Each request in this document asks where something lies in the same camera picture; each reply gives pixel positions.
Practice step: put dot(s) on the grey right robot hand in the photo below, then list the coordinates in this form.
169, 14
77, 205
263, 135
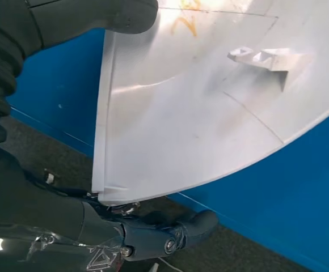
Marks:
39, 210

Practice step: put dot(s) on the blue low shelf platform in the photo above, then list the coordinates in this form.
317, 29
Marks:
295, 206

